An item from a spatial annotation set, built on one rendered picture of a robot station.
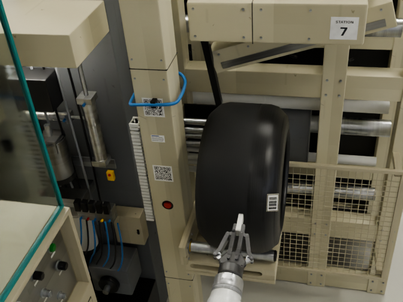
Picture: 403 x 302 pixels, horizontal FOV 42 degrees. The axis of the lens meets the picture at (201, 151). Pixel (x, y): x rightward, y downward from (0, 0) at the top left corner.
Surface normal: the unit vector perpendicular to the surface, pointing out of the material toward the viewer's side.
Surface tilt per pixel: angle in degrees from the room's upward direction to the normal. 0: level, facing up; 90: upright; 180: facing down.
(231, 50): 90
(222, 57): 90
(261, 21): 90
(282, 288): 0
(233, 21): 90
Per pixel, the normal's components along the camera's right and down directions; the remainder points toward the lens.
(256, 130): -0.13, -0.61
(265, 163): 0.07, -0.20
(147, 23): -0.22, 0.59
